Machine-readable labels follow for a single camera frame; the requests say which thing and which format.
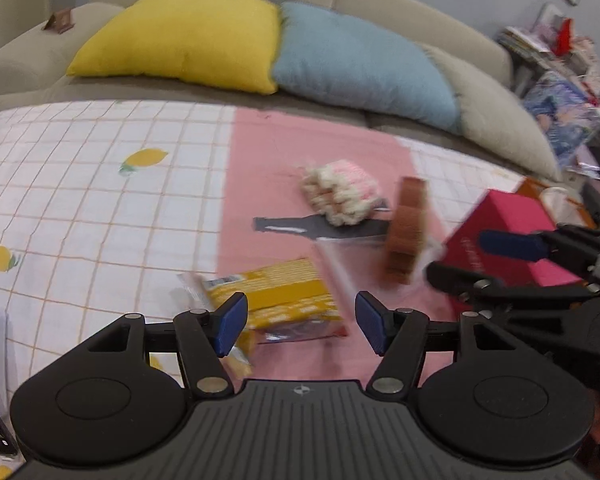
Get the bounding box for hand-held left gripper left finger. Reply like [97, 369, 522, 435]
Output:
[77, 291, 250, 401]

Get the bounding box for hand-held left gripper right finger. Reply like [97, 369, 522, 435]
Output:
[355, 291, 513, 396]

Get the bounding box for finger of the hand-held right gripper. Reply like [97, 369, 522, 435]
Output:
[479, 225, 600, 273]
[424, 260, 591, 311]

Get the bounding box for orange cardboard box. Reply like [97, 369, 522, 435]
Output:
[515, 176, 598, 231]

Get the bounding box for yellow snack packet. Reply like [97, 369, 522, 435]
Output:
[176, 257, 350, 378]

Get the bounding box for red translucent box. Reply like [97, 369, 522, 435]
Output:
[440, 189, 586, 316]

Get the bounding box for grey cloth label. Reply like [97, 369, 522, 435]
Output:
[252, 210, 393, 241]

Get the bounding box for grey-green pillow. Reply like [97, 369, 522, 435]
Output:
[420, 42, 565, 183]

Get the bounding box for pink white knitted plush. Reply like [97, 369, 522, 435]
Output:
[300, 159, 383, 228]

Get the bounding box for printed figure pillow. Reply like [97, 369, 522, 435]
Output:
[522, 71, 600, 171]

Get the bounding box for stack of papers and books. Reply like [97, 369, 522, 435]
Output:
[497, 2, 600, 91]

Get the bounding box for blue pillow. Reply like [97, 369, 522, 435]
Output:
[271, 1, 463, 135]

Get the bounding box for yellow pillow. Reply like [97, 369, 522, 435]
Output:
[66, 0, 283, 96]

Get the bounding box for small brown stand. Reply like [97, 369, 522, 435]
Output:
[44, 8, 76, 35]

